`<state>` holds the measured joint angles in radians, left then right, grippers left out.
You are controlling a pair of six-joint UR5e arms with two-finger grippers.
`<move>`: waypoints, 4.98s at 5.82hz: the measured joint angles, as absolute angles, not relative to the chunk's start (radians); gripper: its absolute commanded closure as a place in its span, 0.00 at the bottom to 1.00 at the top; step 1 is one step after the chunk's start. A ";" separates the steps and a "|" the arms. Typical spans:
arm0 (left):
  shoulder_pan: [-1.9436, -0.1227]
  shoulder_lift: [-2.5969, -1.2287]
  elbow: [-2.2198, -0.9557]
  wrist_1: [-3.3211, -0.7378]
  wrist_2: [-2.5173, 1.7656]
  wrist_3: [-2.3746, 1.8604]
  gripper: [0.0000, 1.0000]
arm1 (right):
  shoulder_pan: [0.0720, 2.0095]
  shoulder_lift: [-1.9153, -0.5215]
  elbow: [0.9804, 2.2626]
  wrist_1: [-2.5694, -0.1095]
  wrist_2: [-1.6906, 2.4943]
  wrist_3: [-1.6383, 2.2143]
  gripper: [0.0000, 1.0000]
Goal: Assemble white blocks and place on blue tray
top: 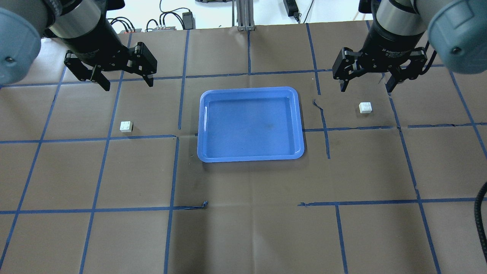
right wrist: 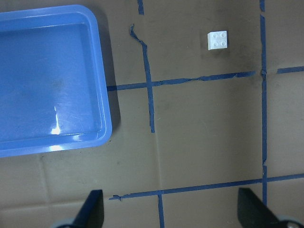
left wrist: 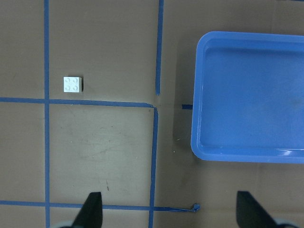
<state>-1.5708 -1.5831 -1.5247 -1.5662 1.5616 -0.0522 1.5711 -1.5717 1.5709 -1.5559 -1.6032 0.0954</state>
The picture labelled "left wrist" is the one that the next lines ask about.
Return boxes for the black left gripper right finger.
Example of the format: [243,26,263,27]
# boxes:
[237,191,277,228]

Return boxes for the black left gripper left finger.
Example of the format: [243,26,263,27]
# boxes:
[73,192,103,228]

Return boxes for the white block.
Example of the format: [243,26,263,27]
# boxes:
[63,76,83,93]

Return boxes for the blue plastic tray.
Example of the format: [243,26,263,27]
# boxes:
[190,31,304,164]

